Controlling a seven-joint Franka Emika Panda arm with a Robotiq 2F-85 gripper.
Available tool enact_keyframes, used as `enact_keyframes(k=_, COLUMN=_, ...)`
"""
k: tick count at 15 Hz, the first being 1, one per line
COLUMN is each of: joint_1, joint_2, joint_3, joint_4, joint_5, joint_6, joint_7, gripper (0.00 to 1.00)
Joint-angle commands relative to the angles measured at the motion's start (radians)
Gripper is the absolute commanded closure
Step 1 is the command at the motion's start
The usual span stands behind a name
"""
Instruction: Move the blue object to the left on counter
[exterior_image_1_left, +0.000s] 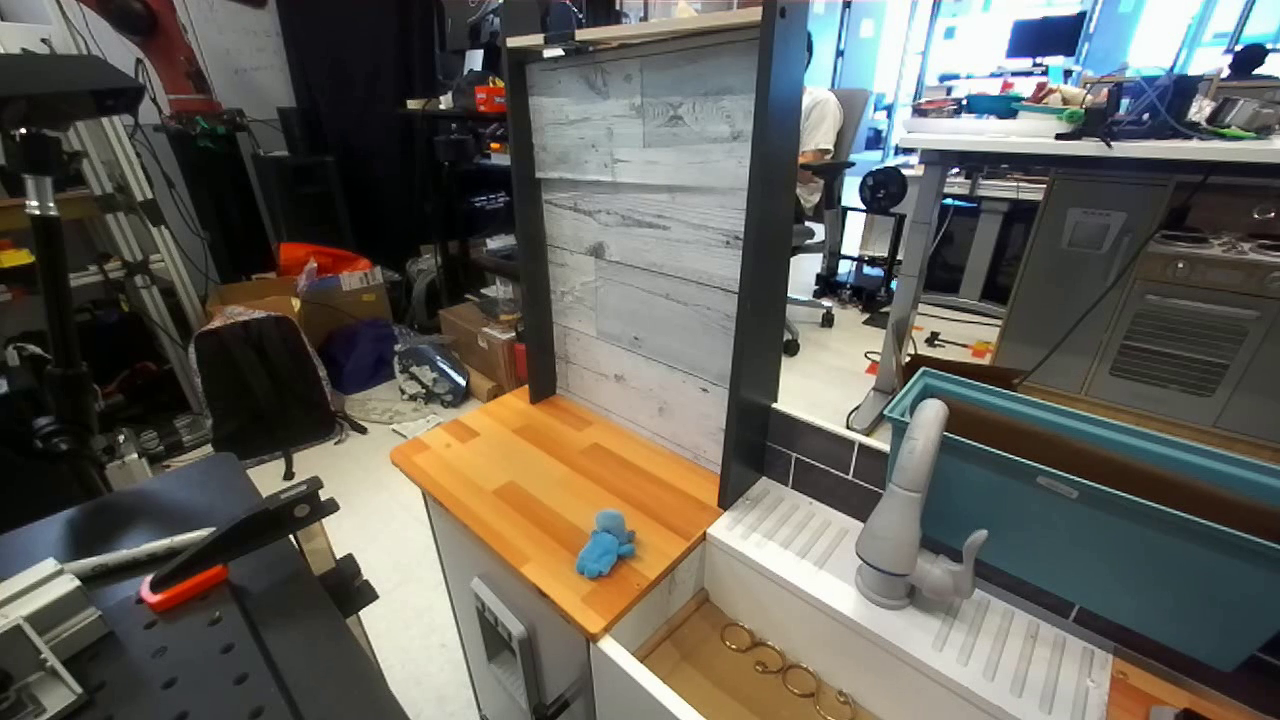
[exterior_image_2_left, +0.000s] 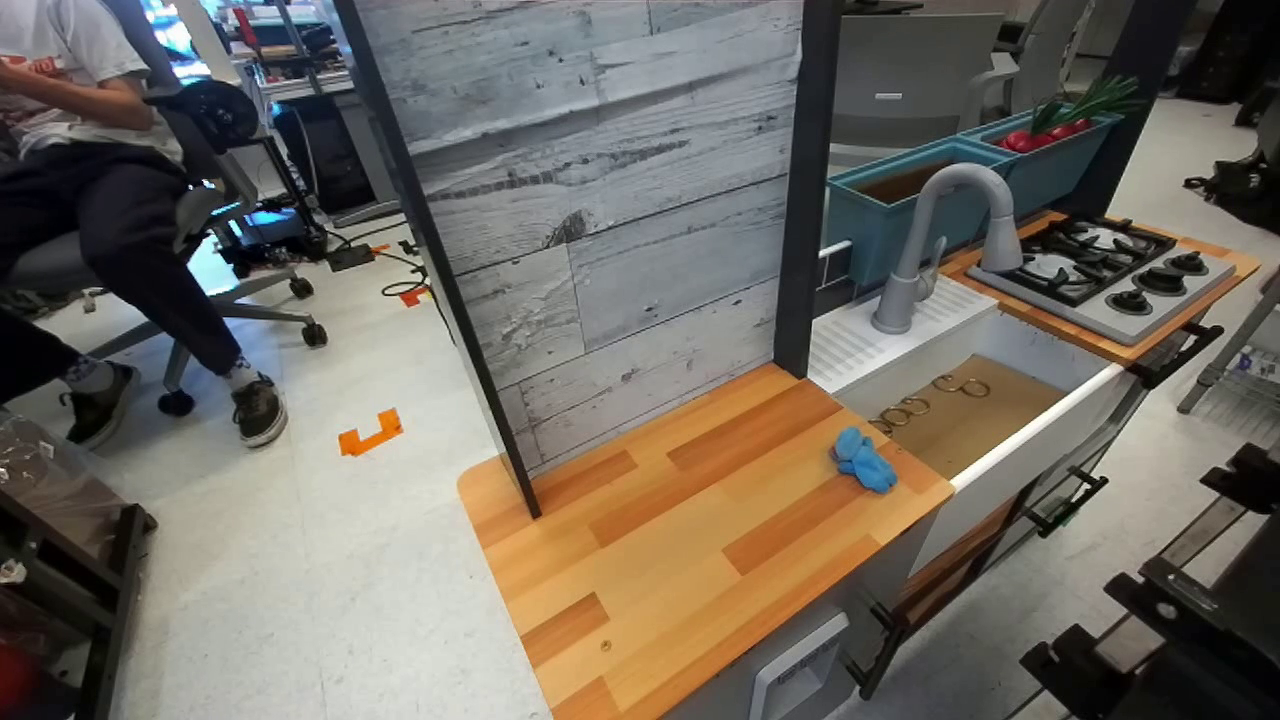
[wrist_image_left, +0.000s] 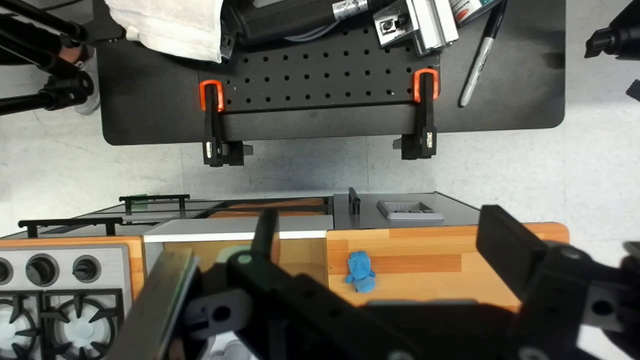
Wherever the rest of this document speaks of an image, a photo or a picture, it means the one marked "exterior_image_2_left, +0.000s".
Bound blue object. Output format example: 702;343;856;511
829;425;899;501

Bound gray wood backsplash panel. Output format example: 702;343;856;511
349;0;810;482

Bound large teal planter box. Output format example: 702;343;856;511
823;137;1021;302

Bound orange floor marker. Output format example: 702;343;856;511
336;406;407;464

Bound black power strip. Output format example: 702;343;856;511
322;235;381;277

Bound white sink basin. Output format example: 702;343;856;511
808;277;1137;501

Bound gray kitchen faucet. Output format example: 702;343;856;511
872;160;1029;340

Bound gray kitchen cabinet front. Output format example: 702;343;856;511
669;357;1153;720

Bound gray chair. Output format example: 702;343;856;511
823;7;1013;151

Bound wooden board under stove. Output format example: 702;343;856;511
939;203;1263;371

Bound red vegetables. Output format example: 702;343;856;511
995;115;1092;158

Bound small teal planter box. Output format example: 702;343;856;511
954;107;1133;224

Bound gray stove top with burners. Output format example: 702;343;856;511
973;215;1240;347

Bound black office chair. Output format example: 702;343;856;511
0;76;332;419

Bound green leafy stalks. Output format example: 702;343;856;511
1029;73;1146;140

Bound seated person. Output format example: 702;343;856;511
0;0;290;452

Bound gray tripod leg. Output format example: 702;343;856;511
1173;265;1280;419

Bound black metal rig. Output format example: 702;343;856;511
1014;442;1280;720

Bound black bag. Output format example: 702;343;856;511
1180;94;1280;241

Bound slanted black frame post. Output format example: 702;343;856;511
327;0;548;525

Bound cable loop with orange tag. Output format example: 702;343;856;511
376;268;435;313

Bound black handle under counter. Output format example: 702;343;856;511
838;602;911;705

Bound black handle under sink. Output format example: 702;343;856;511
1014;464;1113;539

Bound black handle under stove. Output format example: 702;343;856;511
1129;316;1226;391

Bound black frame post behind planters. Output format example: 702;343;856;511
1074;0;1199;224

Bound black shelf frame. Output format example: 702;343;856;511
0;414;158;720

